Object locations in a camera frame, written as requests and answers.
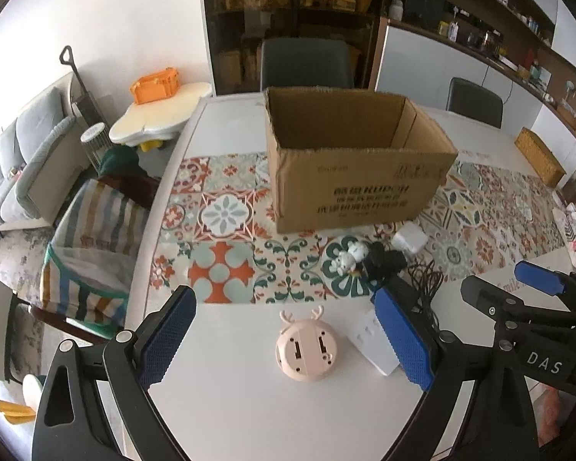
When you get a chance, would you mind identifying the white square charger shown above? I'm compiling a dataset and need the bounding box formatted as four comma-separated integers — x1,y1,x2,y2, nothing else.
391,222,428,254

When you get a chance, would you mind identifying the black stick vacuum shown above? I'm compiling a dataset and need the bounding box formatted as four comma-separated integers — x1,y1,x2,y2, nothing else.
59,45,107,128

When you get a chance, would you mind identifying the black power adapter with cable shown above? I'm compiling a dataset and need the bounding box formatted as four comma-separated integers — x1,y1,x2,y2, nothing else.
362,242,446,327

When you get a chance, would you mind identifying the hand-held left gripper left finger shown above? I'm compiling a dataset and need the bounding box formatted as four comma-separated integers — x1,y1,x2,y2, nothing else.
31,285,197,461

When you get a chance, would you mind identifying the white socket plate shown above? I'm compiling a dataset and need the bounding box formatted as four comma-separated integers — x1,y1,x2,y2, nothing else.
348,310,404,378

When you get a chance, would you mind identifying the grey sofa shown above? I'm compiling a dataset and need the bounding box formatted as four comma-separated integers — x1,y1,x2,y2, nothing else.
0,73,94,231

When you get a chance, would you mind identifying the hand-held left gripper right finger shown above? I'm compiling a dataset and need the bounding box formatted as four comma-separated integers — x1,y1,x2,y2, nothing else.
371,276,541,461

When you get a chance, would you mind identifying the cream flower shaped table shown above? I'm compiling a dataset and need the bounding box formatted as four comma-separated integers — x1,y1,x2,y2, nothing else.
109,83,213,147

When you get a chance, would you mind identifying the grey patterned rug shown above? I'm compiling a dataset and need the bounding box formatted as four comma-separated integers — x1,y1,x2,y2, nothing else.
0,228,58,375

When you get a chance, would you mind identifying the brown cardboard box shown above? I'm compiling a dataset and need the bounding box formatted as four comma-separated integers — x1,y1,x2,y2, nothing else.
263,85,459,234

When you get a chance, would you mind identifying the orange plastic crate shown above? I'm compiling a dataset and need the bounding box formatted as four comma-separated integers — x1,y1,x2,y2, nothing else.
129,68,180,105

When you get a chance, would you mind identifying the wicker box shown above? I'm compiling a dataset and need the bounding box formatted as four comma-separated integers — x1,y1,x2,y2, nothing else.
515,127,567,187

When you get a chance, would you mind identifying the tile patterned tablecloth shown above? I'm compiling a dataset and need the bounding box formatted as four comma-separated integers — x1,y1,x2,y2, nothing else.
120,93,576,461

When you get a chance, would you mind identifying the pink round deer gadget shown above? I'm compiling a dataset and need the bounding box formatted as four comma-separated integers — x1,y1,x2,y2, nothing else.
275,308,339,385

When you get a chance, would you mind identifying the dark green cloth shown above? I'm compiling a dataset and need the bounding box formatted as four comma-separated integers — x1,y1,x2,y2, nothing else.
98,146,142,179

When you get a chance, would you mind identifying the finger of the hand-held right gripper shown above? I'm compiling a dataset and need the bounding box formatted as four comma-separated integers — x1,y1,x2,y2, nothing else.
515,260,576,313
460,275,576,343

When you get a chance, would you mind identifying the white animal figurine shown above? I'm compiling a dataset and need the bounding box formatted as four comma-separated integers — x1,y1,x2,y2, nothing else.
333,241,371,277

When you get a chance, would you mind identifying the wooden wall shelf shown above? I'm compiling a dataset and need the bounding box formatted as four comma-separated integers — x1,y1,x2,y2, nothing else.
389,0,576,149

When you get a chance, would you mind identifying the white sideboard cabinet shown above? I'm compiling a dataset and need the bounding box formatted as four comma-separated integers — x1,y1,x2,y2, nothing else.
372,17,576,164

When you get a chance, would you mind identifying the yellow object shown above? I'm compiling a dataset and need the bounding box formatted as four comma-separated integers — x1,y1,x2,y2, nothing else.
0,398,35,424

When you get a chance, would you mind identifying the dark glass cabinet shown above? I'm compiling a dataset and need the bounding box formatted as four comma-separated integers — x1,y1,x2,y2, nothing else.
200,0,389,97

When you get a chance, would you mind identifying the striped fabric bag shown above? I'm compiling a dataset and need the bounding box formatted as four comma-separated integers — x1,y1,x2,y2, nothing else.
41,179,149,339

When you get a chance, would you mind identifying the dark grey dining chair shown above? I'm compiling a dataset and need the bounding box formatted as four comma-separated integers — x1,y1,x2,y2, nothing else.
446,77,504,129
260,37,353,92

